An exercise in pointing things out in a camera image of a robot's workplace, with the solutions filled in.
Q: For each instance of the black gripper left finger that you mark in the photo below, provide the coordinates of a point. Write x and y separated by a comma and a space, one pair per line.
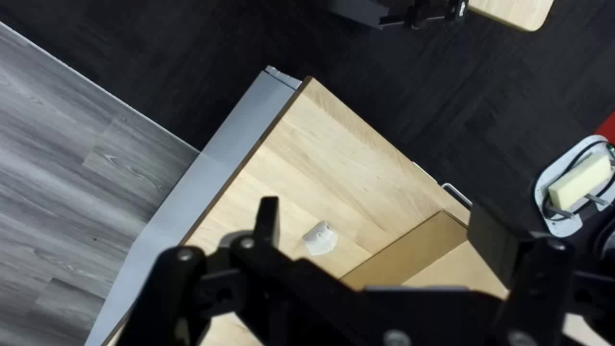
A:
193, 288

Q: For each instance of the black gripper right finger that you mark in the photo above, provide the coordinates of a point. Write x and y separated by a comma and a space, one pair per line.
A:
539, 281

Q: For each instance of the brown cardboard box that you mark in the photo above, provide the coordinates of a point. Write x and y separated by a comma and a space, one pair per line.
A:
416, 252

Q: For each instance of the pale yellow sponge block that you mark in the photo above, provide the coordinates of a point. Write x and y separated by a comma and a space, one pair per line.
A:
579, 181

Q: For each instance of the red and white device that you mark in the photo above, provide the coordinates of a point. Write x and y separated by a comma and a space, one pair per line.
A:
558, 169

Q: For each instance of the red floor object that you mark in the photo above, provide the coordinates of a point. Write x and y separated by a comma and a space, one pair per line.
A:
608, 125

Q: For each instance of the small wooden side table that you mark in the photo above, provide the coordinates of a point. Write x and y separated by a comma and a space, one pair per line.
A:
512, 10

